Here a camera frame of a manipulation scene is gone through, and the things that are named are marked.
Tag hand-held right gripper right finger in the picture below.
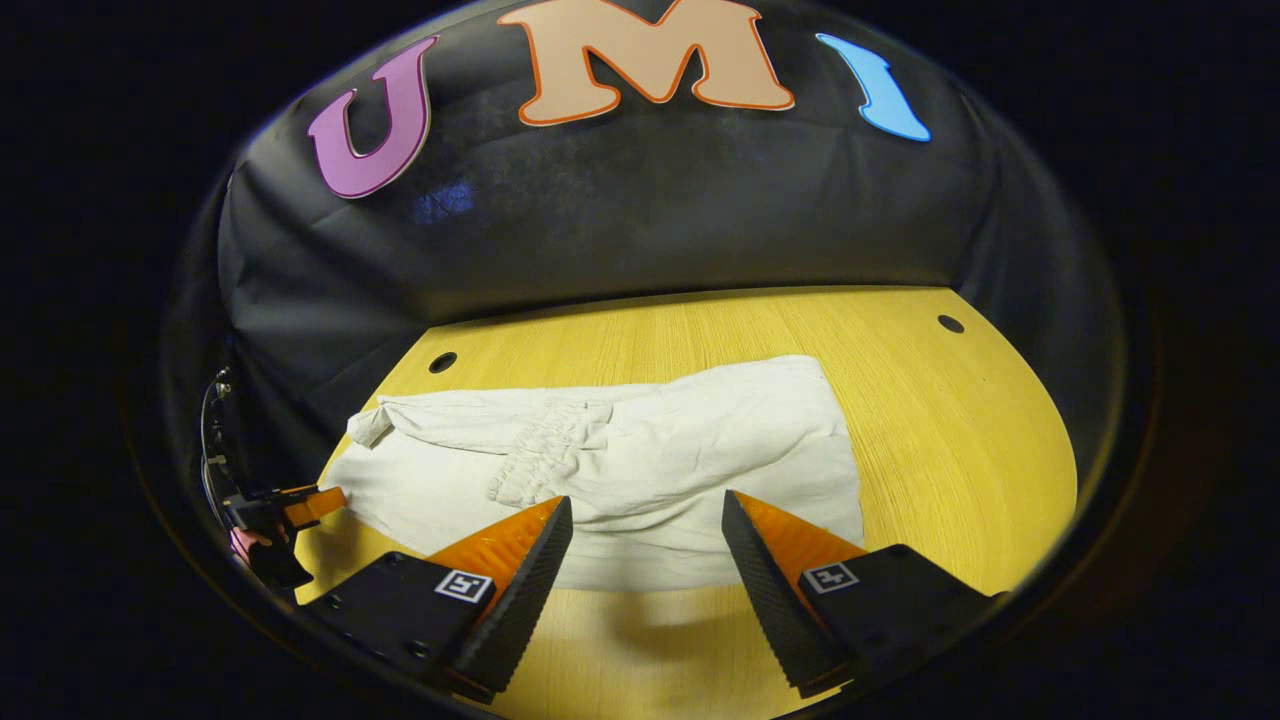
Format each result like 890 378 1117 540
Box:
722 489 1006 699

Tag white jeans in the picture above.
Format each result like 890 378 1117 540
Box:
322 355 866 593

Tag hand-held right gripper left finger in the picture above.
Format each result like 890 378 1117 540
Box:
300 495 575 704

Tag black backdrop cloth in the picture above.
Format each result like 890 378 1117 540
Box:
160 0 1131 501

